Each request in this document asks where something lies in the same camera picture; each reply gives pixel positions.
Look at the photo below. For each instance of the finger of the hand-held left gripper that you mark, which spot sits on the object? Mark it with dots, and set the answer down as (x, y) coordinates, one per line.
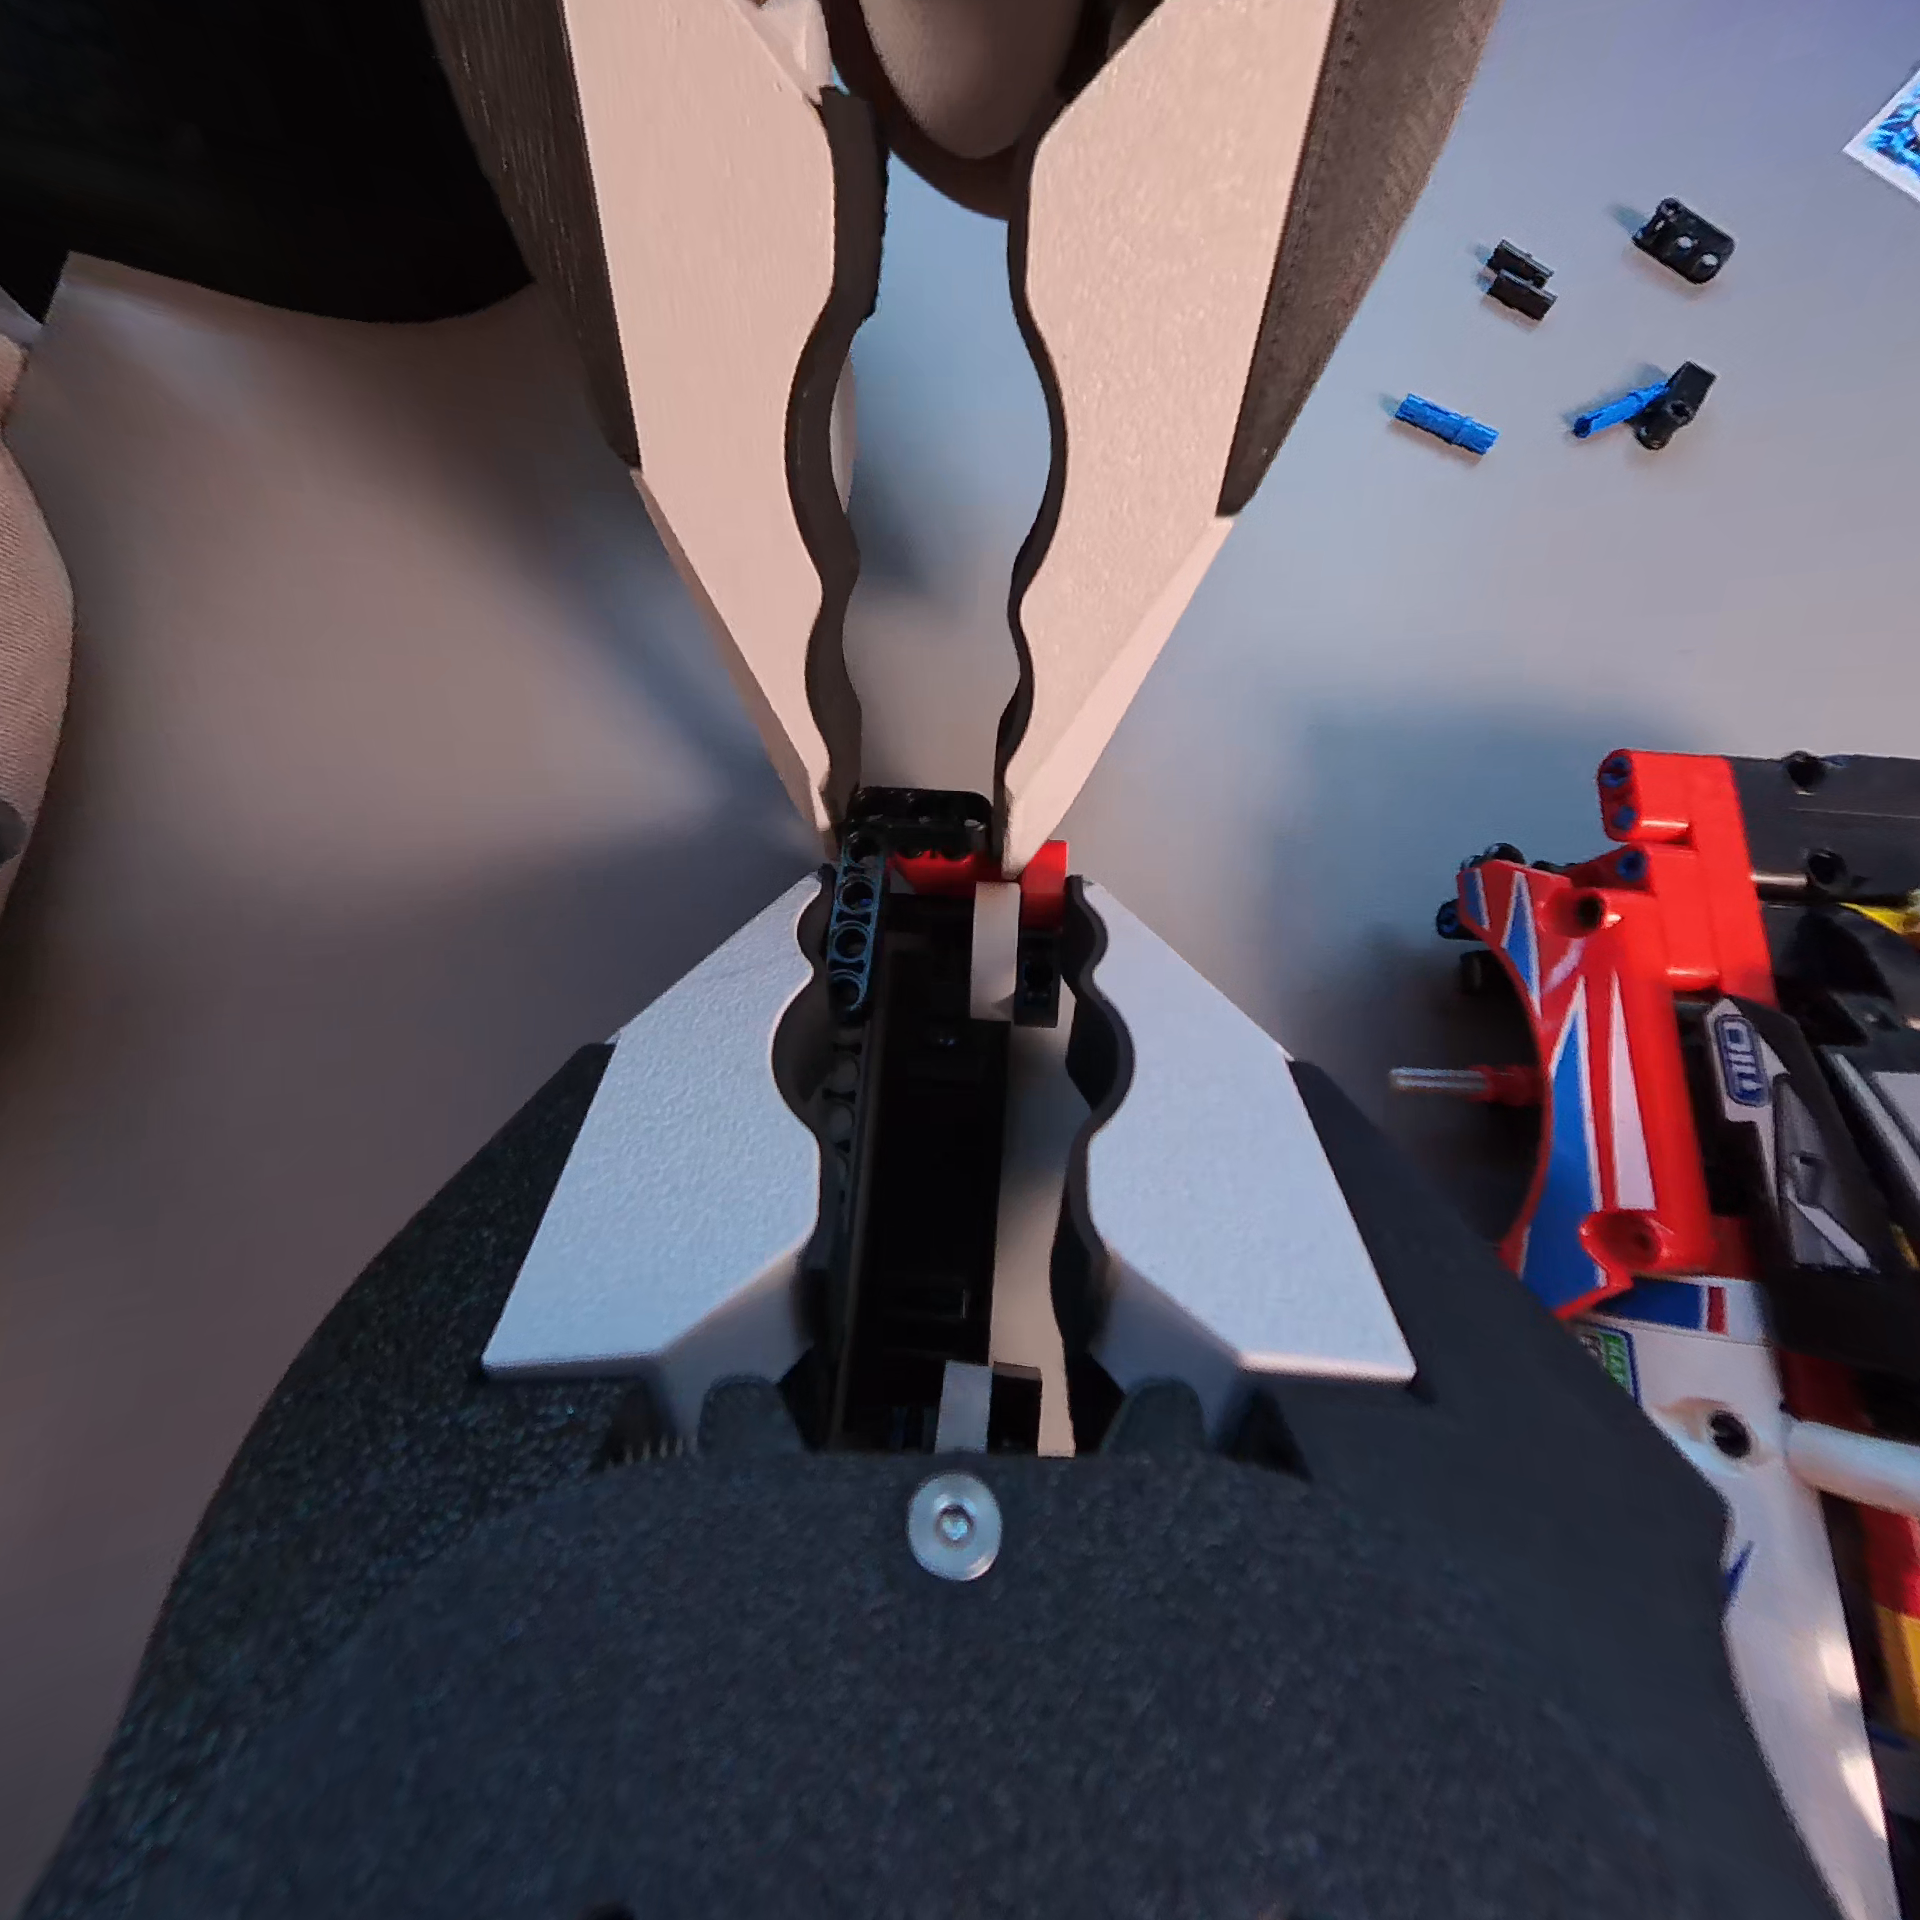
(705, 299)
(1155, 374)

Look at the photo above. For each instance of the black connector with blue pin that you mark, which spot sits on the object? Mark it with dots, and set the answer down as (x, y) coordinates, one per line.
(1658, 404)

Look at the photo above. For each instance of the person's torso in beige hoodie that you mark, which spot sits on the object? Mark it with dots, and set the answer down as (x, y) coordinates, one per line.
(30, 598)

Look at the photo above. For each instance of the black lego pins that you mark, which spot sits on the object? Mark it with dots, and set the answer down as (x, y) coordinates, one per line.
(1521, 282)

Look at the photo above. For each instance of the black L-shaped lego beam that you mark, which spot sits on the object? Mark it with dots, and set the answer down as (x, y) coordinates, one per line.
(878, 869)

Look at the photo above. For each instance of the red blue lego race car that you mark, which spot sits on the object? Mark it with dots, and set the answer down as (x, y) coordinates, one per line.
(1693, 1124)

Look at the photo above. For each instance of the long black lego chassis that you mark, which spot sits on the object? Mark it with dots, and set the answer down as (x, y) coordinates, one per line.
(930, 1170)

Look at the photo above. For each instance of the black lego connector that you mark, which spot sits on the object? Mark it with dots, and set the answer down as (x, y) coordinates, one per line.
(1683, 241)

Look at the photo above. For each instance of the blue lego pin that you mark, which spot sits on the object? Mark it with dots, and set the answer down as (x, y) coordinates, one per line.
(1445, 420)

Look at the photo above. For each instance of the holographic sticker sheet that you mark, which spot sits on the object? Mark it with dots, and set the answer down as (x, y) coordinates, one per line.
(1891, 129)

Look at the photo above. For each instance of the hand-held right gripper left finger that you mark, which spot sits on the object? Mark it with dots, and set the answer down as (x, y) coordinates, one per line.
(661, 1200)

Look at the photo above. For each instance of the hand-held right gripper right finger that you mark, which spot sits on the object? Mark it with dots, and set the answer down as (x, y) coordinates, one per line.
(1244, 1213)

